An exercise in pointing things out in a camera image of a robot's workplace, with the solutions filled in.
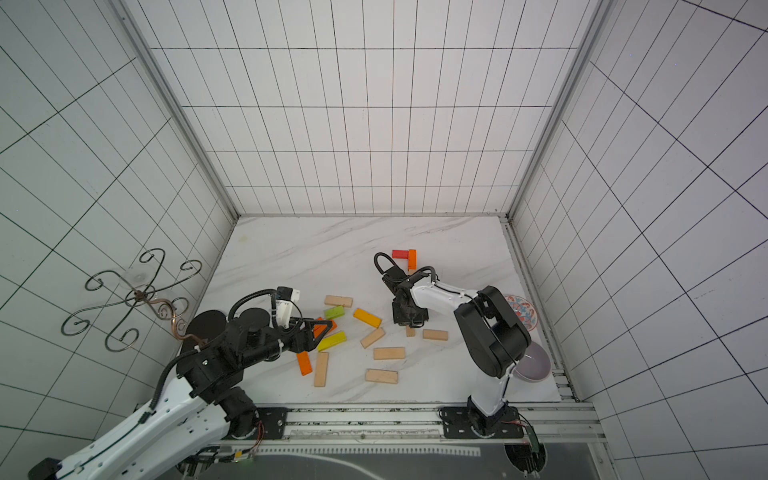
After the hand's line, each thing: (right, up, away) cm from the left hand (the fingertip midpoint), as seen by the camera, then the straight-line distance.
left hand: (319, 329), depth 73 cm
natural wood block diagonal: (+12, -7, +15) cm, 20 cm away
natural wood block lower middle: (+18, -11, +12) cm, 24 cm away
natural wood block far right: (+30, -6, +15) cm, 34 cm away
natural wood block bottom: (+15, -15, +7) cm, 22 cm away
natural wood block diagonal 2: (+24, -6, +15) cm, 29 cm away
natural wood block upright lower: (-1, -14, +8) cm, 16 cm away
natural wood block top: (+1, +2, +22) cm, 22 cm away
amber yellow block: (+11, -2, +19) cm, 22 cm away
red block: (+22, +17, +34) cm, 44 cm away
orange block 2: (+2, +2, -7) cm, 8 cm away
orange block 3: (-6, -13, +9) cm, 17 cm away
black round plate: (-41, -5, +19) cm, 45 cm away
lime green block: (+1, -1, +19) cm, 19 cm away
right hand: (+24, -1, +20) cm, 32 cm away
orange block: (+26, +15, +33) cm, 45 cm away
